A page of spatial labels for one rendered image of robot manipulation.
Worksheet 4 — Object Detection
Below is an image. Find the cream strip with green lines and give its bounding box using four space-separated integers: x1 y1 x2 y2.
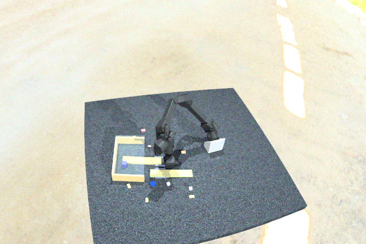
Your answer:
150 170 193 177

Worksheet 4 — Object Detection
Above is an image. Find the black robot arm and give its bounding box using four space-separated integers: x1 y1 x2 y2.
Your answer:
153 93 219 156

